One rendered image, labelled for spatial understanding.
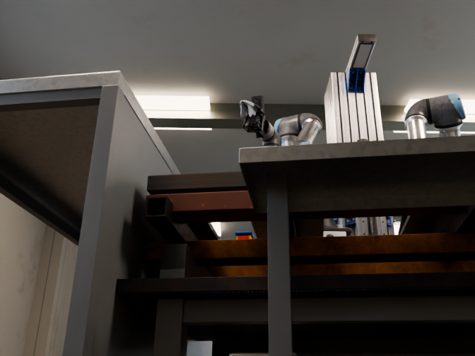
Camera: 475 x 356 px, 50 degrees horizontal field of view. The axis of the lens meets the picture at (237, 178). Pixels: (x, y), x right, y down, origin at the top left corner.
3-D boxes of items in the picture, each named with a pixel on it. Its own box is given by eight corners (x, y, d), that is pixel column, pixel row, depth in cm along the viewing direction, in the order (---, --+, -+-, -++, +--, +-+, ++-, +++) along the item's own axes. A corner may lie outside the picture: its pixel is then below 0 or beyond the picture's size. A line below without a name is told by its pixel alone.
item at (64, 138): (118, 84, 120) (120, 70, 122) (-111, 102, 128) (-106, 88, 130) (217, 245, 237) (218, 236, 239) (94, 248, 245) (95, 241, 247)
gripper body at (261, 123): (257, 124, 209) (268, 137, 219) (260, 106, 212) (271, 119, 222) (241, 126, 213) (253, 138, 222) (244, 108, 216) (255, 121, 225)
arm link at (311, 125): (329, 127, 259) (312, 165, 218) (309, 131, 264) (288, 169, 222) (324, 105, 256) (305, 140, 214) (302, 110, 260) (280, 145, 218)
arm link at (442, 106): (441, 209, 242) (424, 96, 228) (476, 205, 237) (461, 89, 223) (443, 218, 231) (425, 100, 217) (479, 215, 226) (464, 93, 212)
